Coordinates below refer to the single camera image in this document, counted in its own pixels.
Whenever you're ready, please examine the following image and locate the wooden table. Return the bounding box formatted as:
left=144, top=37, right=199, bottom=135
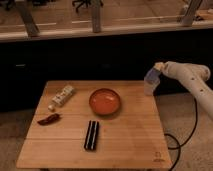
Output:
left=16, top=81, right=171, bottom=171

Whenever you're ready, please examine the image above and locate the red chili pepper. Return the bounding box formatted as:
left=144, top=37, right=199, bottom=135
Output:
left=38, top=113, right=60, bottom=126

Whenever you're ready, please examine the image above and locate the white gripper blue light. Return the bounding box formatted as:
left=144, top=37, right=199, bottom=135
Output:
left=144, top=62, right=164, bottom=96

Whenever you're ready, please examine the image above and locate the black striped sponge block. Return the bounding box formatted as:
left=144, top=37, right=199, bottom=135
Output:
left=84, top=121, right=99, bottom=151

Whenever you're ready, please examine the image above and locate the black power cable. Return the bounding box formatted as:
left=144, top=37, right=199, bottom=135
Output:
left=164, top=98, right=199, bottom=171

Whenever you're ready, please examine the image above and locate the orange ceramic bowl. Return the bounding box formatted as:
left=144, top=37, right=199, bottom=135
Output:
left=89, top=88, right=121, bottom=116

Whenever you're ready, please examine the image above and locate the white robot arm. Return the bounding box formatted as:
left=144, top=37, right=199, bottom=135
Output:
left=144, top=61, right=213, bottom=120

